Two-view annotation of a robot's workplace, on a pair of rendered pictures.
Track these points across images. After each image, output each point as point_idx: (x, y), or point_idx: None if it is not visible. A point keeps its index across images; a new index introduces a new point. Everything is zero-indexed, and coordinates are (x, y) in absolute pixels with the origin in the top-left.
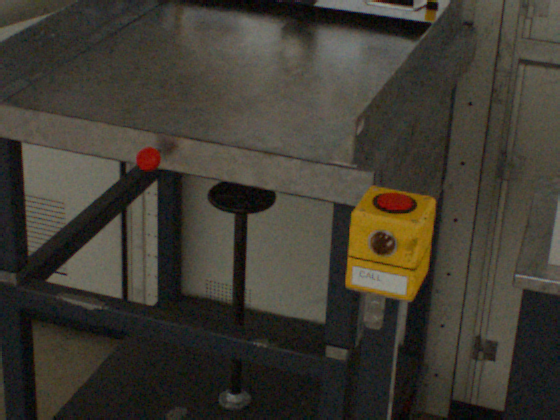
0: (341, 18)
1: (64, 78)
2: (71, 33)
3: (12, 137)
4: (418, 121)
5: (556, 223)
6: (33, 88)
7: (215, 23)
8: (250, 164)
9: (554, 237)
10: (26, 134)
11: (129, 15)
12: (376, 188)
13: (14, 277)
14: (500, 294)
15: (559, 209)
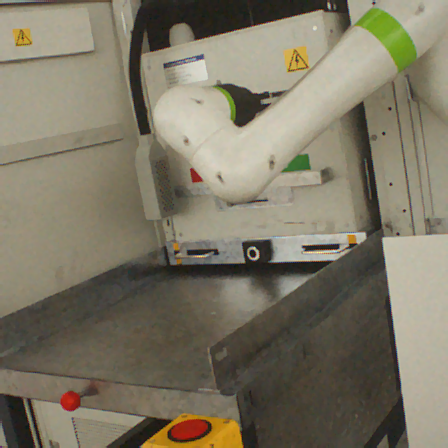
0: (292, 268)
1: (49, 342)
2: (74, 308)
3: (1, 392)
4: (314, 342)
5: (408, 427)
6: (21, 352)
7: (193, 286)
8: (145, 398)
9: (410, 442)
10: (7, 388)
11: (133, 290)
12: (185, 415)
13: None
14: None
15: (406, 413)
